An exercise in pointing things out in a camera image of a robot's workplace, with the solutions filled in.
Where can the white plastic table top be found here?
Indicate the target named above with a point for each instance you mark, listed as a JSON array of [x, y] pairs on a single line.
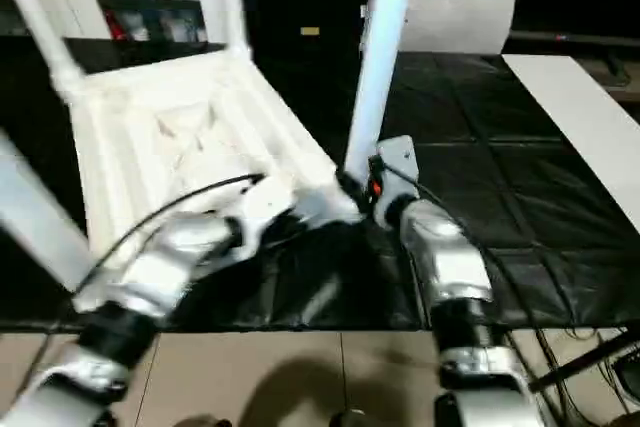
[[190, 137]]

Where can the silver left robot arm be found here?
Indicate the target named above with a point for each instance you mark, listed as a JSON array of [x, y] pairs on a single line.
[[150, 287]]

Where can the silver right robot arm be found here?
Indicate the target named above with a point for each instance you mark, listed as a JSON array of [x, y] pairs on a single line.
[[460, 277]]

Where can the black work mat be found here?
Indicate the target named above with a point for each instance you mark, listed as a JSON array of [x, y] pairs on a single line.
[[520, 167]]

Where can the grey white pillow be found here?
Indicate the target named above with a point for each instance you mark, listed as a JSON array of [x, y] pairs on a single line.
[[460, 12]]

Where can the white board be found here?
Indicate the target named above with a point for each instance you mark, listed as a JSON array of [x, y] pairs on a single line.
[[590, 127]]

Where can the black stand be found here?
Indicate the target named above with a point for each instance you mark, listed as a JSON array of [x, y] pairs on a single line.
[[590, 362]]

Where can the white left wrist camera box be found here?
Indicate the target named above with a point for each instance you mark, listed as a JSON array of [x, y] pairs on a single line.
[[262, 207]]

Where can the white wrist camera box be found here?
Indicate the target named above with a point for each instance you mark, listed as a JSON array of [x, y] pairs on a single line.
[[395, 162], [262, 207]]

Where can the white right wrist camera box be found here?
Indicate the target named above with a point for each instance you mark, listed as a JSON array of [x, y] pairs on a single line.
[[395, 162]]

